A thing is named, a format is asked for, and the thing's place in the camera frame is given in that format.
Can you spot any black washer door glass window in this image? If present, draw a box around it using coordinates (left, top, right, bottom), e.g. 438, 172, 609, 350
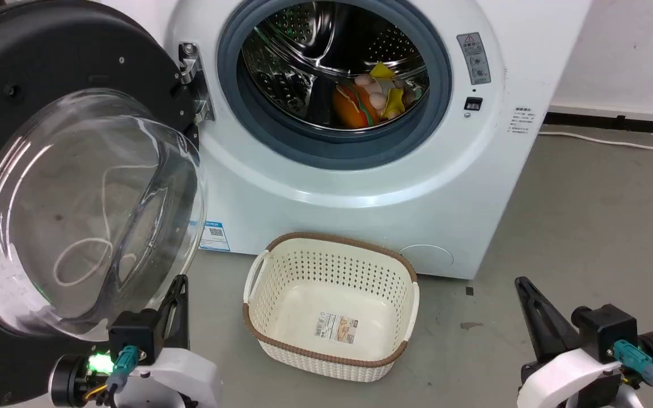
0, 0, 209, 407

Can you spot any yellow and pink doll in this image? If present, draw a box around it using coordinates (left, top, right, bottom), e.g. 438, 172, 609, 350
355, 62, 423, 120

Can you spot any grey warning sticker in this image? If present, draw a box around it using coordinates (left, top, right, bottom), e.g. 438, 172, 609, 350
456, 32, 491, 86

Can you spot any paper label in basket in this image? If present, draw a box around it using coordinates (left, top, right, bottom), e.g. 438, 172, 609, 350
313, 312, 358, 345

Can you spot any left teal connector cable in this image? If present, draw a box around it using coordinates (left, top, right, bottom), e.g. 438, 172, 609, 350
84, 345, 140, 402

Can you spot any black baseboard strip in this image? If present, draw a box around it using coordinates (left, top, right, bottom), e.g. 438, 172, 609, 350
543, 112, 653, 137

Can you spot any metal door hinge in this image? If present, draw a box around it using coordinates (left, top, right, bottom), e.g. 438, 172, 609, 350
177, 41, 215, 122

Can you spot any white plastic laundry basket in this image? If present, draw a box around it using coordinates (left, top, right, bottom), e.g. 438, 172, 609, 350
242, 232, 420, 383

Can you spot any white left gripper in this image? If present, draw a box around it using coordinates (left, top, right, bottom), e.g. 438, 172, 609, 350
112, 274, 223, 408

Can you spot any orange plush burger toy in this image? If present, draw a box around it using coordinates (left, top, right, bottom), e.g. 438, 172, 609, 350
332, 84, 383, 130

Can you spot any white front-load washing machine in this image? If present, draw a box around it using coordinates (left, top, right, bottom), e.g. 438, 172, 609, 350
97, 0, 593, 281

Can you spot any teal connector cable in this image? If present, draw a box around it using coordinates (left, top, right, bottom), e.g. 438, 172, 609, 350
84, 345, 140, 402
612, 339, 653, 408

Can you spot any right teal connector cable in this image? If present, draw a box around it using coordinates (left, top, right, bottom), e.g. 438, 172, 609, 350
612, 339, 653, 408

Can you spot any stainless steel washer drum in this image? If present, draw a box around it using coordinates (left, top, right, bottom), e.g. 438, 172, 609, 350
240, 0, 430, 131

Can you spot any small printed text sticker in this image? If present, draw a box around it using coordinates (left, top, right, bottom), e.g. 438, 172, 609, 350
508, 106, 537, 134

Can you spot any white cable on floor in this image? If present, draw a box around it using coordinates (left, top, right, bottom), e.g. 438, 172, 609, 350
538, 131, 653, 151

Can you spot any blue energy label sticker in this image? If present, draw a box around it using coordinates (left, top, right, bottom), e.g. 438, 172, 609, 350
199, 221, 231, 252

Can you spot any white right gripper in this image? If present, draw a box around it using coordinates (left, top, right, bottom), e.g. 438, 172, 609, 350
515, 277, 625, 408

